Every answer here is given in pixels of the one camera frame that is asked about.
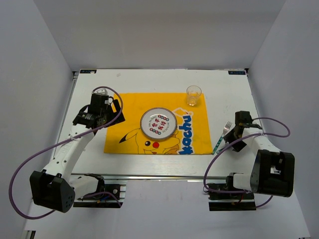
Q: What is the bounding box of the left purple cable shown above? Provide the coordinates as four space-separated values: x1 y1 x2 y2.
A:
8 86 123 220

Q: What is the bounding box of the right blue table label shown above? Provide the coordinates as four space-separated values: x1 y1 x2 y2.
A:
228 71 246 75

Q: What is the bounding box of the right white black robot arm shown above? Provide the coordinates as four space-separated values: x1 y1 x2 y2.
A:
224 111 295 199

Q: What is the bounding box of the left blue table label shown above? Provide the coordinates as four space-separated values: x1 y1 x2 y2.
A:
79 69 97 74

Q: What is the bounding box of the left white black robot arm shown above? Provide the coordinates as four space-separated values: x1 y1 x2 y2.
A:
29 89 125 213

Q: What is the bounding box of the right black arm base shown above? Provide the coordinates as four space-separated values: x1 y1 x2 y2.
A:
203 187 256 212

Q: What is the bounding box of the clear drinking glass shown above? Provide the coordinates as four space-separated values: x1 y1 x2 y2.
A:
186 85 202 106

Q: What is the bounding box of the round patterned plate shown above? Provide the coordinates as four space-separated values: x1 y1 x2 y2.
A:
140 108 177 140

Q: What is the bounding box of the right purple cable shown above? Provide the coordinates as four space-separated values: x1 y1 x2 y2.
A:
203 117 291 209

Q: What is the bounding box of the yellow Pikachu cloth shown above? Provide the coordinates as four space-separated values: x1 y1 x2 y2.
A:
104 93 213 155

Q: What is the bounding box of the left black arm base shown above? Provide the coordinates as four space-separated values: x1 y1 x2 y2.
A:
73 179 128 209

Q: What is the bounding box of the blue table label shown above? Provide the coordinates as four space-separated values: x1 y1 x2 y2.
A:
79 69 97 74
228 71 246 75

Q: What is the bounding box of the fork with teal handle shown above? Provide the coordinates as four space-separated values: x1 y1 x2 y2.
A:
212 121 232 155

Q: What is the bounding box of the purple cable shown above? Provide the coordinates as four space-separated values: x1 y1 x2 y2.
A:
203 117 291 209
8 86 123 220

